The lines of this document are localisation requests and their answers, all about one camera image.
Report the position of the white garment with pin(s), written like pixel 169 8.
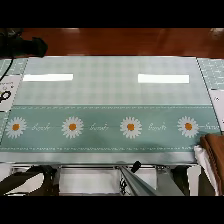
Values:
pixel 203 163

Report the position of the white paper sheet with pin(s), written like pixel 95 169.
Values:
pixel 5 83
pixel 218 110

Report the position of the brown T-shirt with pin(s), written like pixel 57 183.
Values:
pixel 215 156

